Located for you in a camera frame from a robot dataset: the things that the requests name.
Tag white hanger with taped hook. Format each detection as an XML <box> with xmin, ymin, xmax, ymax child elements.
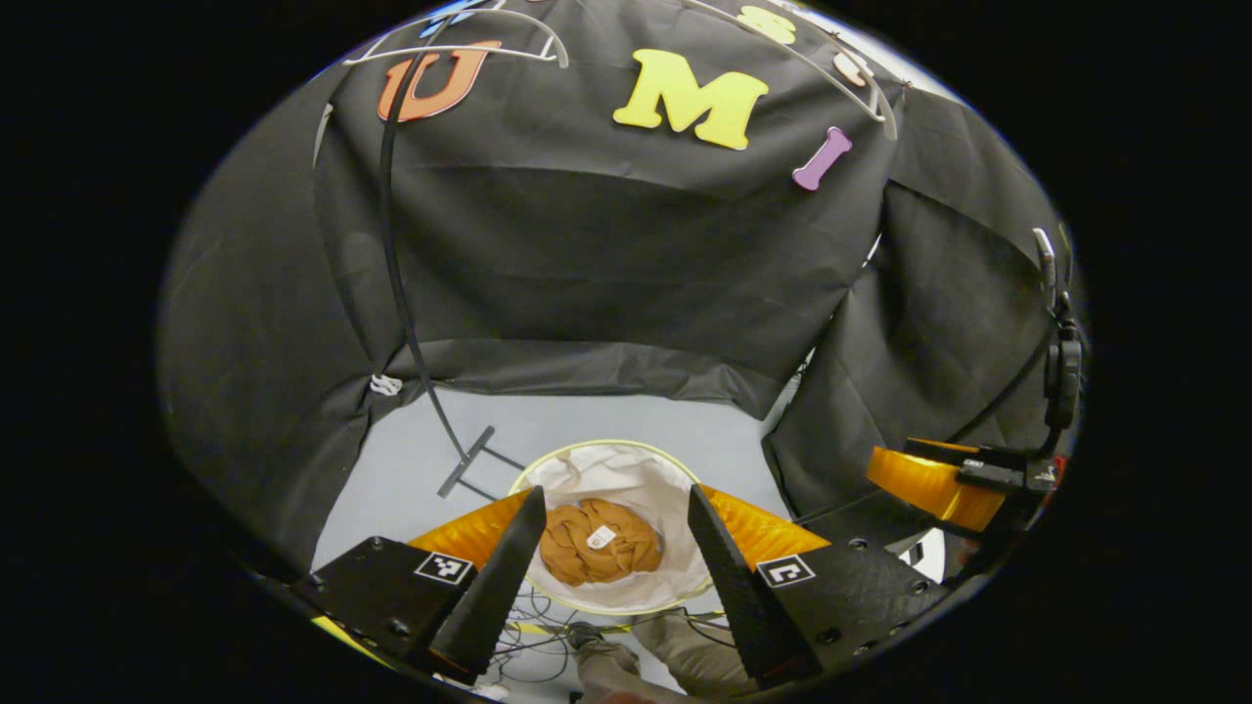
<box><xmin>680</xmin><ymin>0</ymin><xmax>899</xmax><ymax>141</ymax></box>

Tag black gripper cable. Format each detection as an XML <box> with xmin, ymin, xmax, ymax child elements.
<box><xmin>944</xmin><ymin>313</ymin><xmax>1062</xmax><ymax>446</ymax></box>

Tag person's beige trousers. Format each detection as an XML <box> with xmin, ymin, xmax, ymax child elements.
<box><xmin>575</xmin><ymin>611</ymin><xmax>759</xmax><ymax>704</ymax></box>

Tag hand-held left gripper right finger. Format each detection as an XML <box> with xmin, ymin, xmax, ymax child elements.
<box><xmin>688</xmin><ymin>484</ymin><xmax>952</xmax><ymax>685</ymax></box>

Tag white laundry hamper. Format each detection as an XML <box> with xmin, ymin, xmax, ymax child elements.
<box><xmin>507</xmin><ymin>438</ymin><xmax>727</xmax><ymax>617</ymax></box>

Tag black clothes rack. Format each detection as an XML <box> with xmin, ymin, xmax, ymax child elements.
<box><xmin>377</xmin><ymin>20</ymin><xmax>529</xmax><ymax>502</ymax></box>

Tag bare white plastic hanger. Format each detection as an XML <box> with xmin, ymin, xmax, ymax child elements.
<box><xmin>342</xmin><ymin>5</ymin><xmax>570</xmax><ymax>69</ymax></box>

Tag black backdrop cloth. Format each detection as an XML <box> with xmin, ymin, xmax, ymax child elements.
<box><xmin>156</xmin><ymin>0</ymin><xmax>1077</xmax><ymax>578</ymax></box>

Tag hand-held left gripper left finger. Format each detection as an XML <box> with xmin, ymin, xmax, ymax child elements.
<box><xmin>291</xmin><ymin>486</ymin><xmax>549</xmax><ymax>685</ymax></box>

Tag tangle of black floor cables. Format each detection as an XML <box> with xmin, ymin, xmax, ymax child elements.
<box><xmin>489</xmin><ymin>587</ymin><xmax>730</xmax><ymax>685</ymax></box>

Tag brown shirt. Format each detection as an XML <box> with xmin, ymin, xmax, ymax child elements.
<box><xmin>540</xmin><ymin>497</ymin><xmax>664</xmax><ymax>588</ymax></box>

